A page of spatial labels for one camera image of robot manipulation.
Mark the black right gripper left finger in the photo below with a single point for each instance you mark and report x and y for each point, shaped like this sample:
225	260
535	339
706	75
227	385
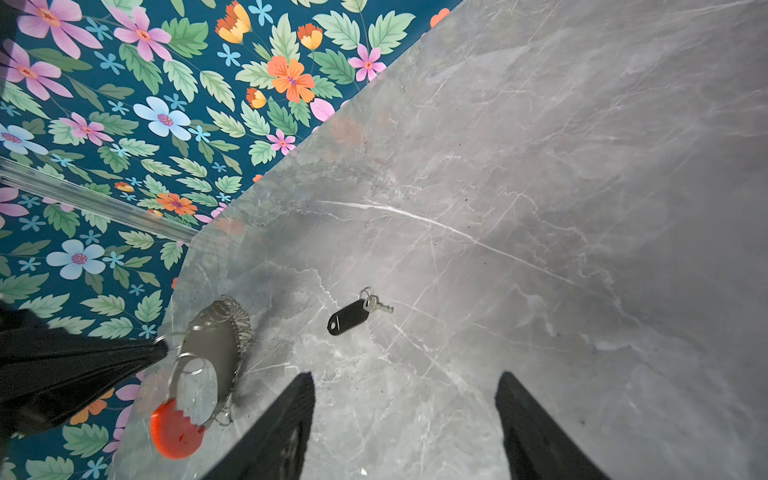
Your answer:
276	445

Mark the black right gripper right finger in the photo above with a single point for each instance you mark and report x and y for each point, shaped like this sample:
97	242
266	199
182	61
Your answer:
535	445

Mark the key with black tag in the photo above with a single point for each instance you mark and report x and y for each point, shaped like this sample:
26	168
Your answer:
357	312

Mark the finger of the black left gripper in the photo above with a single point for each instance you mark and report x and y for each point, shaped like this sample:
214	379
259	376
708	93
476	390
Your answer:
49	375

